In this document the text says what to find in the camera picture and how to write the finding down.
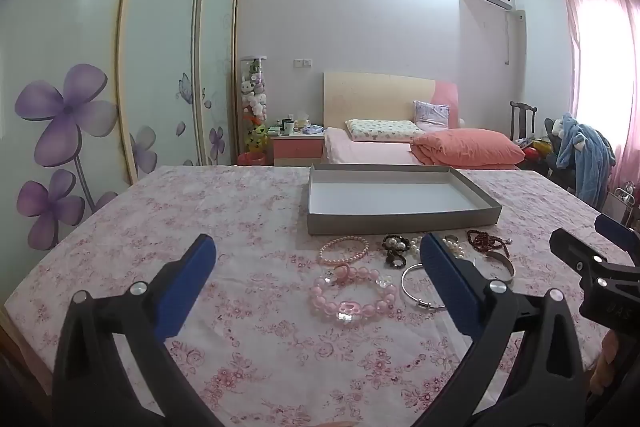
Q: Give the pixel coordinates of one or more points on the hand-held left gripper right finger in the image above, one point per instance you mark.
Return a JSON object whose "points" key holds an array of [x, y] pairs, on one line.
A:
{"points": [[447, 287]]}

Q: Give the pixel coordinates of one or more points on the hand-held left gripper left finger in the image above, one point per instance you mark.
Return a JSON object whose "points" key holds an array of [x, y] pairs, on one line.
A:
{"points": [[185, 287]]}

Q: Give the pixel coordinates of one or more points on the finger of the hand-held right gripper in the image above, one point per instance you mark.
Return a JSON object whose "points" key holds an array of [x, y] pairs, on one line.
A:
{"points": [[575, 252], [620, 234]]}

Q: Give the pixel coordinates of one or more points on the thin silver bangle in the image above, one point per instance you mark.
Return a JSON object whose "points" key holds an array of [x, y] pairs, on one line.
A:
{"points": [[410, 289]]}

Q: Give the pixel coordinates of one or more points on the wide silver cuff bangle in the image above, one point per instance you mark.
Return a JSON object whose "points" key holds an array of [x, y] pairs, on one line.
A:
{"points": [[505, 274]]}

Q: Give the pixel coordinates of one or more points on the grey cardboard tray box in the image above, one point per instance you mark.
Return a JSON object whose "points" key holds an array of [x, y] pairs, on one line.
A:
{"points": [[395, 197]]}

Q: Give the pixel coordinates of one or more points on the person's right hand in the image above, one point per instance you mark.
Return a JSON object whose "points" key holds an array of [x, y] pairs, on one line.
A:
{"points": [[604, 362]]}

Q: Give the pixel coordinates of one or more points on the blue plush garment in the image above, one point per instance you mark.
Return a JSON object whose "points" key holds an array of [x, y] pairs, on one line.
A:
{"points": [[587, 157]]}

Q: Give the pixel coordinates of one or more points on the pink floral tablecloth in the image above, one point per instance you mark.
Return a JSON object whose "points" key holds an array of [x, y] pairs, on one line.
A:
{"points": [[240, 217]]}

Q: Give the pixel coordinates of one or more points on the black office chair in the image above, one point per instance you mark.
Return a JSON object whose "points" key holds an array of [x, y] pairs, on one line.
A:
{"points": [[552, 147]]}

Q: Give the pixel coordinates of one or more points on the dark wooden chair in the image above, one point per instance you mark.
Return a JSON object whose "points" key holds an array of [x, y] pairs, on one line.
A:
{"points": [[522, 122]]}

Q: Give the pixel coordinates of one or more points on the salmon folded quilt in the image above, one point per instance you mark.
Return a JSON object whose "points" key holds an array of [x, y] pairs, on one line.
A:
{"points": [[465, 147]]}

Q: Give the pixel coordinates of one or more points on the red bin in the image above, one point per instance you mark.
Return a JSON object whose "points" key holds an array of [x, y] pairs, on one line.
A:
{"points": [[250, 158]]}

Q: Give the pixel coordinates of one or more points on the bed with pink sheet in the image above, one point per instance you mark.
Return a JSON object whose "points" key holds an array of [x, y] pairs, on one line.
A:
{"points": [[370, 152]]}

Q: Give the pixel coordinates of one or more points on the yellow plush toy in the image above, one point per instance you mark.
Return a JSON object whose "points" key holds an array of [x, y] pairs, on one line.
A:
{"points": [[257, 139]]}

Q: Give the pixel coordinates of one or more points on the cream patterned pillow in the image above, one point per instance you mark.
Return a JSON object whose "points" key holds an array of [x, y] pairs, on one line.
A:
{"points": [[380, 130]]}

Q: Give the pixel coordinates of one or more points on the purple patterned pillow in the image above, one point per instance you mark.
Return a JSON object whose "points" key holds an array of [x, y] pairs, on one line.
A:
{"points": [[431, 113]]}

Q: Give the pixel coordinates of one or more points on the pink white nightstand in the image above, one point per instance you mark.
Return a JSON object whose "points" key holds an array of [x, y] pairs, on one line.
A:
{"points": [[297, 149]]}

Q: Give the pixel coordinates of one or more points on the pink curtain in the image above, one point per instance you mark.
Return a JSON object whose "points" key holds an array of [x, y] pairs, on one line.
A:
{"points": [[600, 57]]}

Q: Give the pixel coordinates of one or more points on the white dark mug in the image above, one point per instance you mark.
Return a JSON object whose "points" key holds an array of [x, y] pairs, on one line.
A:
{"points": [[288, 127]]}

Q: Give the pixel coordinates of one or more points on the blue patterned pouch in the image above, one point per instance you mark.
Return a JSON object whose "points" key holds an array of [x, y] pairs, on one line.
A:
{"points": [[312, 130]]}

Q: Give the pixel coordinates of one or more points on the wooden bed headboard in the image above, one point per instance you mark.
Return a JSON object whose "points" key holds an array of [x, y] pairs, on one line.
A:
{"points": [[375, 97]]}

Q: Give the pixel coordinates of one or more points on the clear tube of plush toys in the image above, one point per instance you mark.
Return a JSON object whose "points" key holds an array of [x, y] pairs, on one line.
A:
{"points": [[254, 92]]}

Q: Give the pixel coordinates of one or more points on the flower print sliding wardrobe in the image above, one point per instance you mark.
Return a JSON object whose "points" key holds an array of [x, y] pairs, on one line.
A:
{"points": [[165, 32]]}

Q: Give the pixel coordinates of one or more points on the white wall switch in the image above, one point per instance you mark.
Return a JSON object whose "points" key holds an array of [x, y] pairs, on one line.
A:
{"points": [[303, 63]]}

